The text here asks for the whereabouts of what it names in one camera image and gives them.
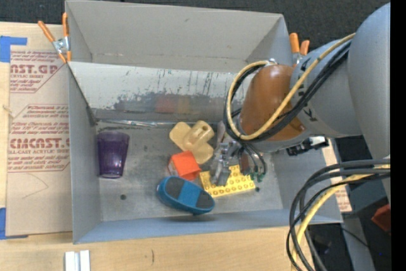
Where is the cream plastic toy piece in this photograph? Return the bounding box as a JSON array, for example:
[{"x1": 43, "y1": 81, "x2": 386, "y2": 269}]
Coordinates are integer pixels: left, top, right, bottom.
[{"x1": 169, "y1": 120, "x2": 216, "y2": 165}]

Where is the yellow toy brick plate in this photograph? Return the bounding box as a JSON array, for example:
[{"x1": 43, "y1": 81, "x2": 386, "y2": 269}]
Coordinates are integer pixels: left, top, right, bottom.
[{"x1": 199, "y1": 164, "x2": 257, "y2": 199}]

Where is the brown cardboard board red print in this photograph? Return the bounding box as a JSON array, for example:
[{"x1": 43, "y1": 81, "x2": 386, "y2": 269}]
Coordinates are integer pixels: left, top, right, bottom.
[{"x1": 0, "y1": 21, "x2": 353, "y2": 238}]

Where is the purple plastic cup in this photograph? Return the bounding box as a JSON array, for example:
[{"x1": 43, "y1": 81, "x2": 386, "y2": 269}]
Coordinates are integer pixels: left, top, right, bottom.
[{"x1": 96, "y1": 131, "x2": 131, "y2": 180}]

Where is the orange box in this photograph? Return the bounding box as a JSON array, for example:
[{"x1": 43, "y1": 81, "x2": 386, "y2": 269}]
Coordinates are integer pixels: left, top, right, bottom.
[{"x1": 167, "y1": 150, "x2": 202, "y2": 182}]

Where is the black cylinder on white bracket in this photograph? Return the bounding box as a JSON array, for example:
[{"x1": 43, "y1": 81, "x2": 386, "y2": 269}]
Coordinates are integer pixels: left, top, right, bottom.
[{"x1": 286, "y1": 135, "x2": 330, "y2": 157}]

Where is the blue and grey shoe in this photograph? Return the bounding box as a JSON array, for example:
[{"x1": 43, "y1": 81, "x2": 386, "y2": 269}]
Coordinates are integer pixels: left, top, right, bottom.
[{"x1": 155, "y1": 176, "x2": 216, "y2": 216}]

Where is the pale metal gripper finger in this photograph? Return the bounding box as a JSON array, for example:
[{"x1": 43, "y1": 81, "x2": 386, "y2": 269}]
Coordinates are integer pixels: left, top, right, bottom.
[
  {"x1": 218, "y1": 167, "x2": 232, "y2": 187},
  {"x1": 209, "y1": 164, "x2": 221, "y2": 185}
]

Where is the grey metal bin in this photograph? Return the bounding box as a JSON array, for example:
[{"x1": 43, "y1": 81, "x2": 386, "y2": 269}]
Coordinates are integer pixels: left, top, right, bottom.
[{"x1": 64, "y1": 0, "x2": 344, "y2": 245}]

